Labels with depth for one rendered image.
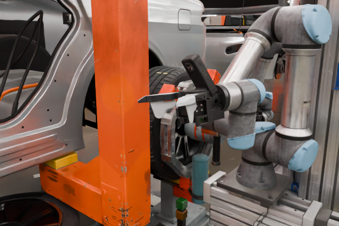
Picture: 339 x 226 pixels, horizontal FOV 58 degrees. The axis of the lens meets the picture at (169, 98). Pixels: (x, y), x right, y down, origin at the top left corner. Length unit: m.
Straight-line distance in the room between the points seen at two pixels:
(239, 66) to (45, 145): 1.05
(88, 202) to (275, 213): 0.84
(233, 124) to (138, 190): 0.65
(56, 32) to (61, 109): 2.07
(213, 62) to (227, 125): 3.40
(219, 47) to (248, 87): 3.39
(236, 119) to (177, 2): 1.57
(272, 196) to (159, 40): 1.34
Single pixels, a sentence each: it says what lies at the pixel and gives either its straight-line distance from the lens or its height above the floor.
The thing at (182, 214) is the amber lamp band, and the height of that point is 0.60.
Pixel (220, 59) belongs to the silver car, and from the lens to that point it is 4.21.
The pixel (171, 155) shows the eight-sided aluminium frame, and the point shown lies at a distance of 1.56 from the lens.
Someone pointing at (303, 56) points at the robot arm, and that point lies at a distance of 1.03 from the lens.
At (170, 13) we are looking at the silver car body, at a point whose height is 1.51.
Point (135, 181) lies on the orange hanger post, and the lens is 1.34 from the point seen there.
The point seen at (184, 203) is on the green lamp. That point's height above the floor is 0.65.
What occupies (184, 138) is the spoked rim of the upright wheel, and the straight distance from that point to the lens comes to 1.83.
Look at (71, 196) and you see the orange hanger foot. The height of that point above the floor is 0.59.
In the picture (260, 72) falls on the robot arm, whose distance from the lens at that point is 1.83.
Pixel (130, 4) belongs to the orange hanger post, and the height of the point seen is 1.48.
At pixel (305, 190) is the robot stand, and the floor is 0.77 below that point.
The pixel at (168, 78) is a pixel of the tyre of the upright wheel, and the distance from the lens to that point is 1.61.
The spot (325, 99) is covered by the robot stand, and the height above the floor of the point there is 1.14.
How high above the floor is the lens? 1.38
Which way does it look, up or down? 12 degrees down
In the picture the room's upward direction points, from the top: straight up
